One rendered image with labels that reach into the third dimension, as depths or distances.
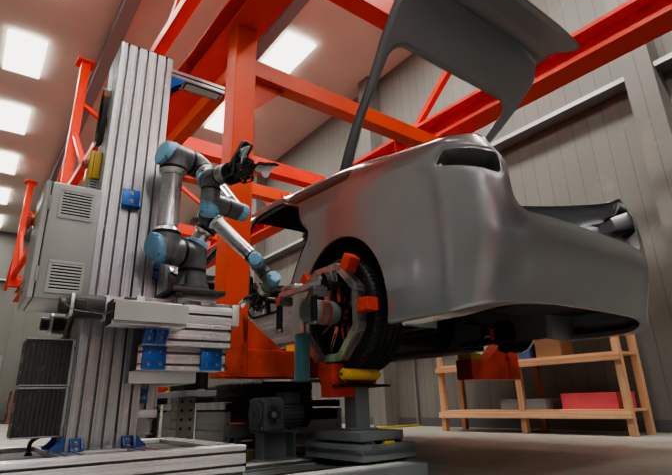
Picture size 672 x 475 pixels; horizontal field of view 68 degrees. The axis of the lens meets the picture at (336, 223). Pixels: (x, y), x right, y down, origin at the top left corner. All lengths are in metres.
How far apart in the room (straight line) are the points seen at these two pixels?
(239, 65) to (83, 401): 2.44
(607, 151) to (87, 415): 6.09
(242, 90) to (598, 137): 4.69
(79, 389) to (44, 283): 0.42
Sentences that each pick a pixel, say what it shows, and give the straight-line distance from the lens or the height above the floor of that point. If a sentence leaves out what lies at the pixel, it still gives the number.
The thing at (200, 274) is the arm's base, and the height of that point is 0.89.
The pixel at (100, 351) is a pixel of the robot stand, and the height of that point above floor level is 0.58.
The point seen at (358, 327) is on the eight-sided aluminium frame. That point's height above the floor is 0.73.
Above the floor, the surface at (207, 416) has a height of 0.31.
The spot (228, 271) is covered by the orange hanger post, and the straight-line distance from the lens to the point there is 3.11.
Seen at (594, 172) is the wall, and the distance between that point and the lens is 6.89.
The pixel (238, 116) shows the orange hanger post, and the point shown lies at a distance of 3.54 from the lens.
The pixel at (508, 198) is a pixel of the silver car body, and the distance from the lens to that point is 2.51.
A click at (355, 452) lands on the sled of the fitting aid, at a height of 0.14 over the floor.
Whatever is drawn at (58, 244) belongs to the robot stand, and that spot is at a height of 0.97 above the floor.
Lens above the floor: 0.37
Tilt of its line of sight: 20 degrees up
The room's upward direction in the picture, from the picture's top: 2 degrees counter-clockwise
